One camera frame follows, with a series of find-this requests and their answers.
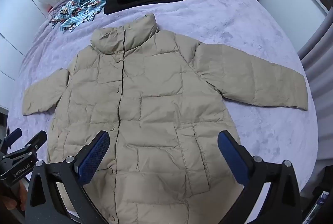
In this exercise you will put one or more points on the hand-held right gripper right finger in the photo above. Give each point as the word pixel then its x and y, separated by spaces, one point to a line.
pixel 231 159

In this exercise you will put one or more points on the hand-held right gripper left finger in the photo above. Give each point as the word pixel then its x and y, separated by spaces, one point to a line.
pixel 95 155

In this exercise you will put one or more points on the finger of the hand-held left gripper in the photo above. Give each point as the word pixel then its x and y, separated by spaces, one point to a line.
pixel 14 135
pixel 35 141

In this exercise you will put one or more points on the beige puffer jacket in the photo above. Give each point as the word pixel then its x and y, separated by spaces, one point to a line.
pixel 161 99

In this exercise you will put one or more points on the person's left hand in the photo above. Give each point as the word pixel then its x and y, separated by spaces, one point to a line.
pixel 14 199

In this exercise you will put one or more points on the dark printed object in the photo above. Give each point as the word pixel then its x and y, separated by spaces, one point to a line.
pixel 321 200

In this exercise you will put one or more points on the white wardrobe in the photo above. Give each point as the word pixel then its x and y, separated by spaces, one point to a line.
pixel 15 18

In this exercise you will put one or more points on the purple plush blanket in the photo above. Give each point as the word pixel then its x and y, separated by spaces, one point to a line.
pixel 247 21

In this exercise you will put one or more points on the blue monkey print garment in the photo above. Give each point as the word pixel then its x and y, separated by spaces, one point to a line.
pixel 80 5

